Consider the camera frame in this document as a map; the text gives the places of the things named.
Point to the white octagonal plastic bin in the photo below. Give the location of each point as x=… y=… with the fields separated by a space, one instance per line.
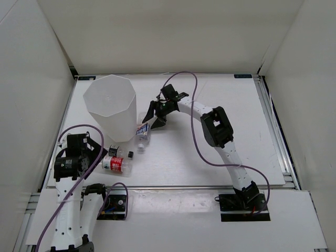
x=111 y=101

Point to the clear bottle blue orange label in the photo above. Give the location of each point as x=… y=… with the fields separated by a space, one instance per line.
x=143 y=133

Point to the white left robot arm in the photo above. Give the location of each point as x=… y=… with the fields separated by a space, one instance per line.
x=76 y=219

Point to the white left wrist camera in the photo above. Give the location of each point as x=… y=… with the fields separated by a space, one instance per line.
x=61 y=140

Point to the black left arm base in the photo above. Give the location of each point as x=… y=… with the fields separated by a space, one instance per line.
x=116 y=207

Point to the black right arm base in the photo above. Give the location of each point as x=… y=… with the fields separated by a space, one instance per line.
x=233 y=209

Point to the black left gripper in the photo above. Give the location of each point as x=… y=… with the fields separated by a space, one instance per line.
x=95 y=153

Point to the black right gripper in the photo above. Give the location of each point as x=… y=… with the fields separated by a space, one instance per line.
x=150 y=113

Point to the small bottle black label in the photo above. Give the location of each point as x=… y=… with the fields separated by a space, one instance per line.
x=119 y=152

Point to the clear bottle red label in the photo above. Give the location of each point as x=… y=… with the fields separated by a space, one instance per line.
x=117 y=165

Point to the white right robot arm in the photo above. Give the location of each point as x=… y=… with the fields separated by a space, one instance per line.
x=217 y=131

